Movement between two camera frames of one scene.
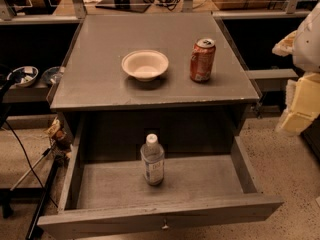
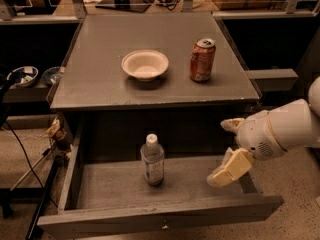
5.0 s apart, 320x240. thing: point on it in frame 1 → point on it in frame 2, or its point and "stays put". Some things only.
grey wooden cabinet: (176, 74) stays put
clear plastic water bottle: (153, 157) stays put
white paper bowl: (145, 65) stays put
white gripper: (308, 45) → (256, 134)
